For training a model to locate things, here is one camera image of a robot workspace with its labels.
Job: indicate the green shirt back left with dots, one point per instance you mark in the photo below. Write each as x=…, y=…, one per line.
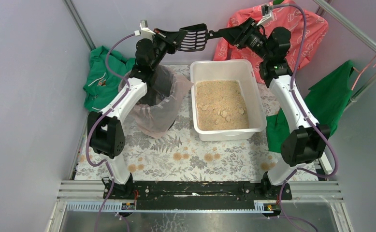
x=101, y=86

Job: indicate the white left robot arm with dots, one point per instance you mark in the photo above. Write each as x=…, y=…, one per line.
x=105, y=133

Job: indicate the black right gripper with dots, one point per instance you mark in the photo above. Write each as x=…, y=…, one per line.
x=239, y=33

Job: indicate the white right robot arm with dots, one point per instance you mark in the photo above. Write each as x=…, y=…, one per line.
x=307, y=138

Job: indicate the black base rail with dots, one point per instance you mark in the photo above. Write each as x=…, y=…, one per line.
x=191, y=195

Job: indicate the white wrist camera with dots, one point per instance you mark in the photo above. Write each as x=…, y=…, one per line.
x=146, y=28
x=268, y=15

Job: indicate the white litter box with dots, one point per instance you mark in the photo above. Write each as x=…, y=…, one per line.
x=239, y=70

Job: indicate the metal clothes rack bar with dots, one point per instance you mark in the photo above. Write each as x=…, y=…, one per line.
x=358, y=33

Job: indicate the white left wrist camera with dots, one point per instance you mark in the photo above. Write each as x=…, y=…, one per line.
x=146, y=28

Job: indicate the floral table mat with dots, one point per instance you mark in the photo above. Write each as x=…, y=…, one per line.
x=181, y=155

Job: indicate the green shirt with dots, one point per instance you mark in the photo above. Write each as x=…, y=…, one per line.
x=101, y=86
x=326, y=100

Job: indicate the pink plastic bin liner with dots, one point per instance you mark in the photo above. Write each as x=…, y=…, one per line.
x=180, y=88

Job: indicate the beige cat litter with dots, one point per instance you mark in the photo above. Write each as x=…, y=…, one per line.
x=220, y=106

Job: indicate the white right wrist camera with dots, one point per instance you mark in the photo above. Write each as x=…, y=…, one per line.
x=268, y=15

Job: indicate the black litter scoop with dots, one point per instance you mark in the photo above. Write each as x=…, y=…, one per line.
x=194, y=38

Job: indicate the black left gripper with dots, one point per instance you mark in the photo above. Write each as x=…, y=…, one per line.
x=162, y=38

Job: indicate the green shirt on right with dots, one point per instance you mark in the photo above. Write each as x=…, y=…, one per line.
x=326, y=100

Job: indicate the black trash bin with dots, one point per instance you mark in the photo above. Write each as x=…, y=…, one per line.
x=152, y=111

